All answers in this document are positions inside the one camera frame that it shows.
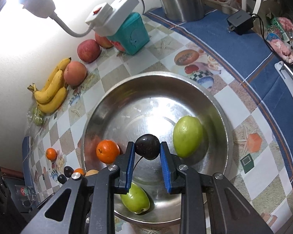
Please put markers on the black charger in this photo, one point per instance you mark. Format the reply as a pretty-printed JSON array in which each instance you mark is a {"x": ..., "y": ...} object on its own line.
[{"x": 240, "y": 22}]

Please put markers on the red apple front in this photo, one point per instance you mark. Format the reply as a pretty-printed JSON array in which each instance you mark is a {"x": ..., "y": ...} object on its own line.
[{"x": 75, "y": 73}]

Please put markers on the large orange mandarin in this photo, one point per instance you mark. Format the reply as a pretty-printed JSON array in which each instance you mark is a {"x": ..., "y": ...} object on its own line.
[{"x": 79, "y": 170}]

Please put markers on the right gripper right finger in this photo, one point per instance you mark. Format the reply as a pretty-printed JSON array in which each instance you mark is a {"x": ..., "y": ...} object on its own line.
[{"x": 182, "y": 179}]

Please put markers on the steel bowl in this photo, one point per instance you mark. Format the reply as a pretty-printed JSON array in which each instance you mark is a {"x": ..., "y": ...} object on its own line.
[{"x": 144, "y": 109}]

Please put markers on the green guava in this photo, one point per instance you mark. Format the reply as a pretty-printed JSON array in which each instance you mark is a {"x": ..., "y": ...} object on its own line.
[
  {"x": 136, "y": 200},
  {"x": 187, "y": 136}
]

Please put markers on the yellow banana bunch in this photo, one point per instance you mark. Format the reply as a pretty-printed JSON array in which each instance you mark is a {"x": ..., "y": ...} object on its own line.
[{"x": 53, "y": 94}]

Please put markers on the glass mug with red logo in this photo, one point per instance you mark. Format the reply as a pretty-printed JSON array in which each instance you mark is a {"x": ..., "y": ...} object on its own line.
[{"x": 26, "y": 194}]

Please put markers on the clear tray of green fruit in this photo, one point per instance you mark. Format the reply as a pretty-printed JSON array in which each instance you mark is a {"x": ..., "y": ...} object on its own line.
[{"x": 35, "y": 116}]

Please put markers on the small mandarin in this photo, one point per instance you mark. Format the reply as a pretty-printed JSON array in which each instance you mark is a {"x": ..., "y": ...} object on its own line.
[
  {"x": 51, "y": 154},
  {"x": 107, "y": 151}
]

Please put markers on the red apple middle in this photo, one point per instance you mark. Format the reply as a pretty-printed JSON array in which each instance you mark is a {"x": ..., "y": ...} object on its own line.
[{"x": 88, "y": 51}]

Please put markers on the teal toy box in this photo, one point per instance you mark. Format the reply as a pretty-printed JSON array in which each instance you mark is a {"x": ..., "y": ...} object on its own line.
[{"x": 132, "y": 35}]

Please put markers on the red apple far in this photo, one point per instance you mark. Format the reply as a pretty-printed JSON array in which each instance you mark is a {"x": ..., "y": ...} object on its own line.
[{"x": 103, "y": 41}]

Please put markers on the red apple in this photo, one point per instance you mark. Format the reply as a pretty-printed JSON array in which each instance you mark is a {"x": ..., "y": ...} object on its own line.
[
  {"x": 103, "y": 41},
  {"x": 88, "y": 51},
  {"x": 75, "y": 73}
]

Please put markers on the brown longan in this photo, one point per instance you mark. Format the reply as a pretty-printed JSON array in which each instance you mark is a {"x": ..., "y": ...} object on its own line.
[{"x": 91, "y": 172}]

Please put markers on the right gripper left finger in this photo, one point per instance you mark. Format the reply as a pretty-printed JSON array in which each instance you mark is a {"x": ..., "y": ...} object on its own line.
[{"x": 111, "y": 180}]

